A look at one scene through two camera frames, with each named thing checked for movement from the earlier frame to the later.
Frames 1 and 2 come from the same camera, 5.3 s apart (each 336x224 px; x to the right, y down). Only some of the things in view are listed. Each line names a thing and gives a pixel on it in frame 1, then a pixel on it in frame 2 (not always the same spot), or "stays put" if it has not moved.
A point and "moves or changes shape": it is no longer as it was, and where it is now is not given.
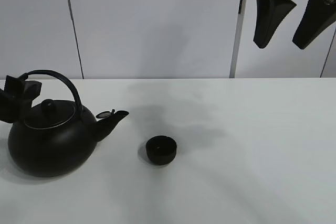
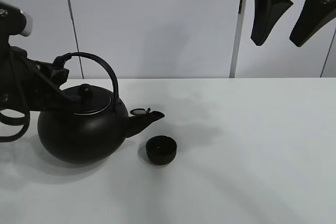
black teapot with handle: x=58 y=138 moves or changes shape
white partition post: x=243 y=2 stays put
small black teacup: x=160 y=150 stays put
